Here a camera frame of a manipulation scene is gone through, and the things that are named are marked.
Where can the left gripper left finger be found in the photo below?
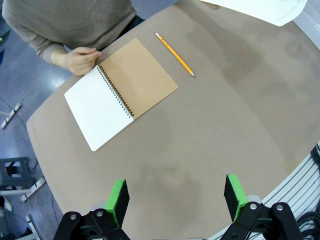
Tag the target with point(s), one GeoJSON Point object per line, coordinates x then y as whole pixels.
{"type": "Point", "coordinates": [117, 200]}

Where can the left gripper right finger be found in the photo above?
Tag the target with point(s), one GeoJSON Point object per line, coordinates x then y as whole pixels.
{"type": "Point", "coordinates": [236, 197]}

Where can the spiral notebook with kraft cover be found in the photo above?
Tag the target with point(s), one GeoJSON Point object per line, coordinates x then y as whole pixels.
{"type": "Point", "coordinates": [145, 80]}

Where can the yellow pencil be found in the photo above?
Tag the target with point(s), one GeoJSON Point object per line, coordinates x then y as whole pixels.
{"type": "Point", "coordinates": [175, 53]}

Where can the white paper sheet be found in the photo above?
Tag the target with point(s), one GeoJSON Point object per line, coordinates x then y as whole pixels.
{"type": "Point", "coordinates": [262, 10]}

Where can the person's right forearm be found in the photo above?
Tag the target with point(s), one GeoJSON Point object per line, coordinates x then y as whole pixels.
{"type": "Point", "coordinates": [58, 58]}

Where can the person's right hand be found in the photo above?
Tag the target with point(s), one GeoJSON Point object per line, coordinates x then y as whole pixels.
{"type": "Point", "coordinates": [81, 61]}

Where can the person's left hand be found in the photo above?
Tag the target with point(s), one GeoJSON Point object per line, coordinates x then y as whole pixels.
{"type": "Point", "coordinates": [212, 5]}

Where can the white desk leg with foot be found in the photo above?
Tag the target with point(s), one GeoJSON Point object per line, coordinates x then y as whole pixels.
{"type": "Point", "coordinates": [33, 189]}
{"type": "Point", "coordinates": [11, 115]}

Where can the gray step stool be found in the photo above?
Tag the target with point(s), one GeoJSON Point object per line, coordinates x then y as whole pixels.
{"type": "Point", "coordinates": [15, 172]}

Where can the person in beige sweater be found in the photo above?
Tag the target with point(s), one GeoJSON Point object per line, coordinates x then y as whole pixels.
{"type": "Point", "coordinates": [75, 22]}

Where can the white perforated plastic basket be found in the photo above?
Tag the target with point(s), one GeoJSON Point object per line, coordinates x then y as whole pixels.
{"type": "Point", "coordinates": [310, 22]}

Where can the white aluminium mount frame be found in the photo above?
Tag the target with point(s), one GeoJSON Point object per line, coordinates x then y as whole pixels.
{"type": "Point", "coordinates": [295, 190]}

